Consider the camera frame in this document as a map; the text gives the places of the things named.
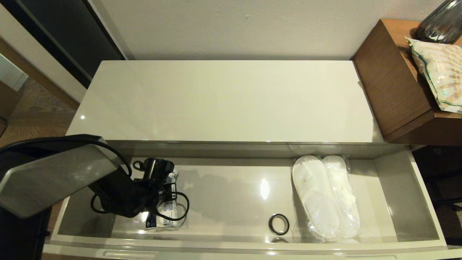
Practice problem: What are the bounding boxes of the blue floral tissue pack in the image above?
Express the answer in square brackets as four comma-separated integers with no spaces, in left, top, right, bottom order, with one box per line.
[145,170,184,231]

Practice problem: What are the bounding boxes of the beige cabinet drawer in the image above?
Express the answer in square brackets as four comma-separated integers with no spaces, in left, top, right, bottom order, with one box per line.
[43,142,462,260]

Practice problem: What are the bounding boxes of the white slippers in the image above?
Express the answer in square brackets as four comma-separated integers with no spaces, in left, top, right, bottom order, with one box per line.
[291,155,343,242]
[322,155,362,239]

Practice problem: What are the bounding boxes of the glossy beige low cabinet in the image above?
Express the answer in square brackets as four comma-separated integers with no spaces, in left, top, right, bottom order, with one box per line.
[67,60,423,159]

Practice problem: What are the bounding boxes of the brown wooden furniture piece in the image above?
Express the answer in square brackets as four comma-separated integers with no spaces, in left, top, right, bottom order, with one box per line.
[0,81,23,137]

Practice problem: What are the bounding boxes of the dark glass door panel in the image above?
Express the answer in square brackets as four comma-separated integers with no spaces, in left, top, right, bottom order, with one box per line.
[0,0,127,89]

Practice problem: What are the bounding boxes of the pale grey box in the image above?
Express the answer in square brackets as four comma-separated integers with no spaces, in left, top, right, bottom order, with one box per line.
[0,53,29,91]

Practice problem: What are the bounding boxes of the brown wooden side table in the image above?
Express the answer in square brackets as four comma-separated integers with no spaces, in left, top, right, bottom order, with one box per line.
[352,19,462,146]

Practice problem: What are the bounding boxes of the green trimmed snack bag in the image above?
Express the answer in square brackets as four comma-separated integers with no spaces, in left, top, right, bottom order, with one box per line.
[404,36,462,114]

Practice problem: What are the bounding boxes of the dark glass vase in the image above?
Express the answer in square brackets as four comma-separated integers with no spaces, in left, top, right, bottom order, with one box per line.
[414,0,462,45]

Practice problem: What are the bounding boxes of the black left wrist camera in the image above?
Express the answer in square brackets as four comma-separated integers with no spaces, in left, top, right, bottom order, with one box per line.
[163,182,178,201]

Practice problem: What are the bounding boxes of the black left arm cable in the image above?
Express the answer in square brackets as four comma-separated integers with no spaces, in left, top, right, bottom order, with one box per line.
[0,139,190,221]

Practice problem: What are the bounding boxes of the black tape ring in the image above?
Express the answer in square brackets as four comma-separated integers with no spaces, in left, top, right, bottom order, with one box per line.
[268,213,290,235]

